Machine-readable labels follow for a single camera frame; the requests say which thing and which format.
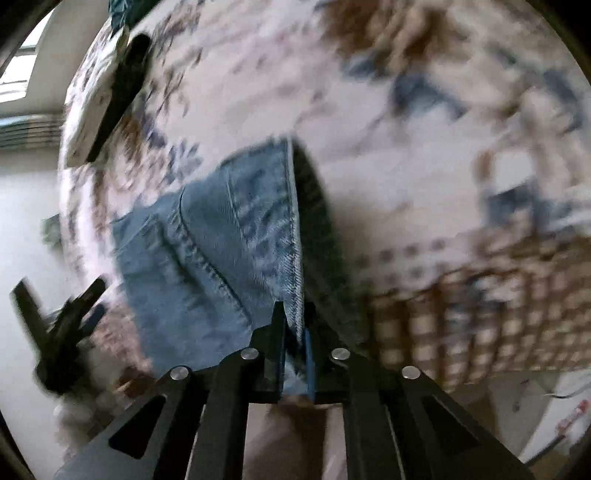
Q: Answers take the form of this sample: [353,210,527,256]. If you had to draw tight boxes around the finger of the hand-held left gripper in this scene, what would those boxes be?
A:
[11,276,52,344]
[67,275,109,319]

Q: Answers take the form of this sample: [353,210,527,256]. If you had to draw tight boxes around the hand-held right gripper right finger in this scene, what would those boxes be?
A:
[302,302,536,480]

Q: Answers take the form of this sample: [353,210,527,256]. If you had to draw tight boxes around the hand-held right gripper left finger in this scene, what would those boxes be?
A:
[53,301,288,480]

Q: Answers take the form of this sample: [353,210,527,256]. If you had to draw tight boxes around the blue jeans pants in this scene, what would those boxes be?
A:
[111,136,371,403]

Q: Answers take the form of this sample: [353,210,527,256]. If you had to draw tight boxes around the white folded pants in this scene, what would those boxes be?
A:
[64,31,131,168]

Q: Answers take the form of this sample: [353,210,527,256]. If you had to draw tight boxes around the black folded pants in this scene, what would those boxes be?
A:
[87,32,153,163]

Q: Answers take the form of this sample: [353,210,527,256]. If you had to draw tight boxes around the striped grey-blue curtain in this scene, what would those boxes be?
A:
[0,114,66,149]

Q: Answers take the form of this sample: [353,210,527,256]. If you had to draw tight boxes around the white cabinet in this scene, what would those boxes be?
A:
[488,368,591,464]

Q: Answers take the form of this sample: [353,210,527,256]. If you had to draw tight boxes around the window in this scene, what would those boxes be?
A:
[0,19,52,105]

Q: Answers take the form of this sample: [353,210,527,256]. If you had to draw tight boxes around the bed with floral sheet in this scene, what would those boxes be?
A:
[57,0,591,394]

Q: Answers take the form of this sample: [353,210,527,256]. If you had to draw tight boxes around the dark teal quilt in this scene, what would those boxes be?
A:
[108,0,140,29]

